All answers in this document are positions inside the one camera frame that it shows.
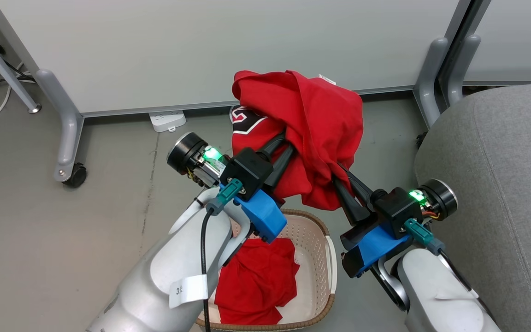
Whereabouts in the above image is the grey metal desk frame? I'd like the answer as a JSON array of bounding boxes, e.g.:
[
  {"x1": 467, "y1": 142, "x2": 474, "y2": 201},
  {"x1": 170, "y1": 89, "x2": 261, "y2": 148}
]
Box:
[{"x1": 0, "y1": 16, "x2": 42, "y2": 114}]

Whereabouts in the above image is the narrow white partition panel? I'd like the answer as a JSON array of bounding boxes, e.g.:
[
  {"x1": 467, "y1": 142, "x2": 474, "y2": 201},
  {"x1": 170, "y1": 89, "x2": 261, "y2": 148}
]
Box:
[{"x1": 464, "y1": 0, "x2": 531, "y2": 87}]

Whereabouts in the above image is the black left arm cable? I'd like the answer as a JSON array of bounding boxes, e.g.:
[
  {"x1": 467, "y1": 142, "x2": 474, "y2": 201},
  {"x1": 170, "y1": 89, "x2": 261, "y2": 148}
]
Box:
[{"x1": 200, "y1": 179, "x2": 244, "y2": 332}]

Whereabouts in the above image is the blue right camera mount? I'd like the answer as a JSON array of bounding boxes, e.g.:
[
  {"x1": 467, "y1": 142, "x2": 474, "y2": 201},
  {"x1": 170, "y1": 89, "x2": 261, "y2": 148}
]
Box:
[{"x1": 341, "y1": 223, "x2": 411, "y2": 279}]

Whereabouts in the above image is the plain red garment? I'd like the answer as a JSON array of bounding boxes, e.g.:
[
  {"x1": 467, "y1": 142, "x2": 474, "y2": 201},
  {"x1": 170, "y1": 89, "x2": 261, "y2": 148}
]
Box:
[{"x1": 214, "y1": 237, "x2": 301, "y2": 326}]

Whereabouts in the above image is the blue left camera mount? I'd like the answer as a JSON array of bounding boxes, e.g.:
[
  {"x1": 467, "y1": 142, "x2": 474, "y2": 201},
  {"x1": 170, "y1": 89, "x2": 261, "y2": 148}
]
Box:
[{"x1": 239, "y1": 188, "x2": 288, "y2": 244}]

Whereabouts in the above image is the white paper label tag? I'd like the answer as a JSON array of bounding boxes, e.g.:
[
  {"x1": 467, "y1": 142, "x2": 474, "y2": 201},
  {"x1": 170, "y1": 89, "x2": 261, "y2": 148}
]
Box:
[{"x1": 169, "y1": 274, "x2": 209, "y2": 309}]

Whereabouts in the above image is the red shirt with white print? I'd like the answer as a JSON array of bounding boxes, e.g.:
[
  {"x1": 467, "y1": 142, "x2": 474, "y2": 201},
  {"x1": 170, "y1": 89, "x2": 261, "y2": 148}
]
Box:
[{"x1": 230, "y1": 69, "x2": 364, "y2": 211}]

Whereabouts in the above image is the grey partition foot with caster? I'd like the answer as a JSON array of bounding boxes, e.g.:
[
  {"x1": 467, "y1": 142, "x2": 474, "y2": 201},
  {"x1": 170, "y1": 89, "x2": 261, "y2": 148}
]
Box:
[{"x1": 35, "y1": 69, "x2": 85, "y2": 183}]

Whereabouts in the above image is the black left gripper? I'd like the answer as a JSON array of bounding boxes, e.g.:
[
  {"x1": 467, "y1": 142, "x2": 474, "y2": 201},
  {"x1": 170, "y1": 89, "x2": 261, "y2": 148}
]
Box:
[{"x1": 167, "y1": 132, "x2": 295, "y2": 189}]

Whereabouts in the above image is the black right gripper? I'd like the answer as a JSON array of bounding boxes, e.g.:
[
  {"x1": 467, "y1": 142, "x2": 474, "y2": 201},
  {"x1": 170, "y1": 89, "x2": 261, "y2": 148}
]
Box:
[{"x1": 333, "y1": 164, "x2": 459, "y2": 226}]

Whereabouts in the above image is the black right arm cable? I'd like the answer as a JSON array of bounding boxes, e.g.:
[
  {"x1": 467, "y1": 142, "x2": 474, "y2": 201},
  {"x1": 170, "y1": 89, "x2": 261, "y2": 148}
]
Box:
[{"x1": 404, "y1": 219, "x2": 478, "y2": 296}]

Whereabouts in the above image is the wide white partition panel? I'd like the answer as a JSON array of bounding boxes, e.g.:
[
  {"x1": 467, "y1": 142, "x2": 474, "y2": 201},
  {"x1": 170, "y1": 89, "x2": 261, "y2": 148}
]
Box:
[{"x1": 0, "y1": 0, "x2": 471, "y2": 118}]

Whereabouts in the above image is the cream perforated laundry basket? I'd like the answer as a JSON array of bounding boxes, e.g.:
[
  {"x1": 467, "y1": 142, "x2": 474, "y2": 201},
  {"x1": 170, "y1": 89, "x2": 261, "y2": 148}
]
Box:
[{"x1": 196, "y1": 208, "x2": 338, "y2": 332}]

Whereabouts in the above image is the grey fabric sofa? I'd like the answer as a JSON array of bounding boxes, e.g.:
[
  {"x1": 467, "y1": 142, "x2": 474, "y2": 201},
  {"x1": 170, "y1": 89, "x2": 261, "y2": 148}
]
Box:
[{"x1": 414, "y1": 83, "x2": 531, "y2": 332}]

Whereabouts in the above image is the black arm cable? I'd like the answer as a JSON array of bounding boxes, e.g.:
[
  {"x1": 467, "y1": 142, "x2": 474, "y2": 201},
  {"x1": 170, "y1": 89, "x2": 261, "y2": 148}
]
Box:
[
  {"x1": 404, "y1": 219, "x2": 478, "y2": 296},
  {"x1": 200, "y1": 179, "x2": 244, "y2": 332}
]

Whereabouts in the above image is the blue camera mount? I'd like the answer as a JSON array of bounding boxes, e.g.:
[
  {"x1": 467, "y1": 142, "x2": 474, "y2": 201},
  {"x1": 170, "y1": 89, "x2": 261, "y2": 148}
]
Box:
[
  {"x1": 239, "y1": 188, "x2": 288, "y2": 244},
  {"x1": 341, "y1": 223, "x2": 411, "y2": 279}
]

